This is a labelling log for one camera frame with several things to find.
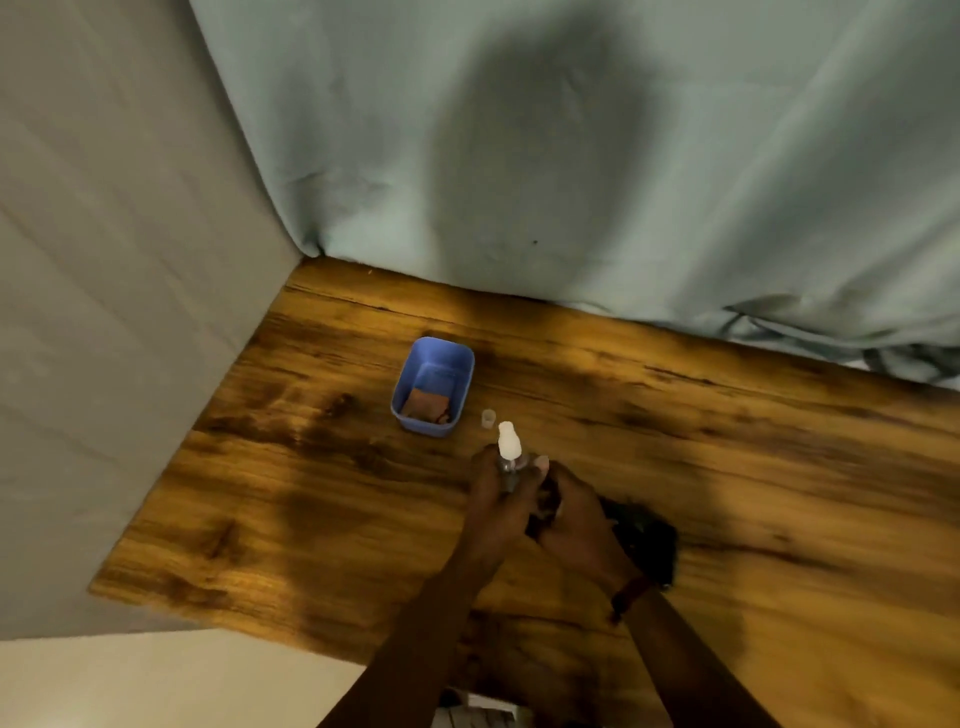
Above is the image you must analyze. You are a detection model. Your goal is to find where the person's left hand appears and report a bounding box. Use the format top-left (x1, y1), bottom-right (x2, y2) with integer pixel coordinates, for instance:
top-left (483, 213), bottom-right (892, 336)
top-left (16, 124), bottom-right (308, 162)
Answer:
top-left (448, 445), bottom-right (551, 580)

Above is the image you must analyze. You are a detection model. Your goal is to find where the person's right hand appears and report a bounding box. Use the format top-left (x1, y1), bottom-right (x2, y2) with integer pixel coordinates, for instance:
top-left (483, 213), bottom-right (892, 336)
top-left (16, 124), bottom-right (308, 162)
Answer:
top-left (525, 460), bottom-right (648, 603)

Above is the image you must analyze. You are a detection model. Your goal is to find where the clear spray bottle white nozzle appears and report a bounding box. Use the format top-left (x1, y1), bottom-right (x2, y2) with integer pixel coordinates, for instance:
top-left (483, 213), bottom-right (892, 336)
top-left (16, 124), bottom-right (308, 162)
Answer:
top-left (496, 420), bottom-right (531, 495)

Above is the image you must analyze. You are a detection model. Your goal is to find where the person's right forearm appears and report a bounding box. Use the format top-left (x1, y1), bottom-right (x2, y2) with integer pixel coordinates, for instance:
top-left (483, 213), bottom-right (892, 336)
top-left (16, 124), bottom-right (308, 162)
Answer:
top-left (621, 586), bottom-right (783, 728)

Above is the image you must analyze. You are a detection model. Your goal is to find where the person's left forearm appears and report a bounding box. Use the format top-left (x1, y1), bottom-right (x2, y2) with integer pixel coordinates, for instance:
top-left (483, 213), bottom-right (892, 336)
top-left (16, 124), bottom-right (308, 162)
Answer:
top-left (318, 553), bottom-right (505, 728)

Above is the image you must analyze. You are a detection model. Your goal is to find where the black cloth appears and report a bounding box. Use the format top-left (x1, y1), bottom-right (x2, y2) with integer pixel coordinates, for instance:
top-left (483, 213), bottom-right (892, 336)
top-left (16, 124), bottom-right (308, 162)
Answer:
top-left (598, 495), bottom-right (681, 591)

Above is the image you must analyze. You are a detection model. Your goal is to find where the brown wristband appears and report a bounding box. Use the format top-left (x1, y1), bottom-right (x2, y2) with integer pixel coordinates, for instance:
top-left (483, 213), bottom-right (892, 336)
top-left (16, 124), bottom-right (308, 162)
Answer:
top-left (608, 573), bottom-right (658, 626)

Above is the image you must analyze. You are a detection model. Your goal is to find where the blue plastic container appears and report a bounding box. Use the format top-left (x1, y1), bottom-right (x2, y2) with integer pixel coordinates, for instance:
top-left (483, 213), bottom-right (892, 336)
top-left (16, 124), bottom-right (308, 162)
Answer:
top-left (390, 336), bottom-right (476, 438)

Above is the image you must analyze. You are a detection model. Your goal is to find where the white object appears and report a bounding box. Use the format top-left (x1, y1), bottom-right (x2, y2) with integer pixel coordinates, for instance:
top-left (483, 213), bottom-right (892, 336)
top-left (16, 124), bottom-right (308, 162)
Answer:
top-left (438, 690), bottom-right (528, 728)

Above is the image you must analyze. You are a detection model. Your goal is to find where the light green curtain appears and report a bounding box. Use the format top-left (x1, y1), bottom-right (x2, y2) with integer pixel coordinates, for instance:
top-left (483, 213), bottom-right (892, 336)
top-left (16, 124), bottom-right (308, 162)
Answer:
top-left (189, 0), bottom-right (960, 376)

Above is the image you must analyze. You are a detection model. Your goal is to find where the patterned grey fabric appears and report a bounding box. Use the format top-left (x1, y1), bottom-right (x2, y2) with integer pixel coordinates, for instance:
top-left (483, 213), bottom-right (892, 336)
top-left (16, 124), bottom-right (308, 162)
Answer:
top-left (718, 309), bottom-right (960, 393)

